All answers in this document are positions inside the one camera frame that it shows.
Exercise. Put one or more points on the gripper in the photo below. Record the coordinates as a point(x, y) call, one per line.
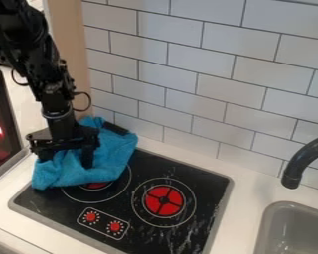
point(62, 134)

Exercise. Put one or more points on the blue cloth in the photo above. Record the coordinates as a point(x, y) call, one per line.
point(110, 152)

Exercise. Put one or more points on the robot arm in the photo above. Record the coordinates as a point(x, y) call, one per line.
point(33, 56)

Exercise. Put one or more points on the toy microwave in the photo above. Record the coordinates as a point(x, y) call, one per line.
point(2, 132)

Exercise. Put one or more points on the toy stove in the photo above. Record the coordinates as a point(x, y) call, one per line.
point(166, 215)

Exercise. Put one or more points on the tap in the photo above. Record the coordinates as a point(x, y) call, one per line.
point(301, 160)

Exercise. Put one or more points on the toy sink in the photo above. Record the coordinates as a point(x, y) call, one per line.
point(294, 229)

